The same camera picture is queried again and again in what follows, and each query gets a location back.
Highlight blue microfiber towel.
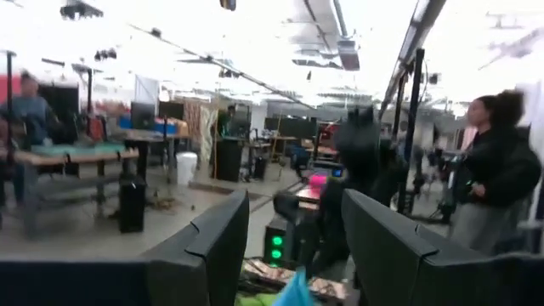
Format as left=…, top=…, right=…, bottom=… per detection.
left=271, top=266, right=316, bottom=306

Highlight black tower green lights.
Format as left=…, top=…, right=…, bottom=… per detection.
left=263, top=214, right=295, bottom=268

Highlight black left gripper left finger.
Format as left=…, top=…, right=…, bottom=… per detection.
left=0, top=189, right=251, bottom=306

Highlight patterned hanging fabric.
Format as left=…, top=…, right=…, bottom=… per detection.
left=182, top=98, right=219, bottom=163

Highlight wooden table green mat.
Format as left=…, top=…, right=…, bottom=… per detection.
left=0, top=142, right=141, bottom=239

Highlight white trash bin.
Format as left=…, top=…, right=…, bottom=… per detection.
left=175, top=151, right=199, bottom=187

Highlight person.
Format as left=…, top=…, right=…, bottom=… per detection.
left=216, top=104, right=237, bottom=138
left=0, top=70, right=59, bottom=148
left=448, top=88, right=543, bottom=258

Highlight wooden workbench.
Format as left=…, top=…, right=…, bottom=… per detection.
left=295, top=184, right=341, bottom=213

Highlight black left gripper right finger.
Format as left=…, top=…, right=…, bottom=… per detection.
left=341, top=189, right=544, bottom=306

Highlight black floor box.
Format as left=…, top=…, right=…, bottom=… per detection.
left=117, top=177, right=148, bottom=234

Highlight black cabinet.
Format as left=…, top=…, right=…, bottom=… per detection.
left=213, top=136, right=244, bottom=184

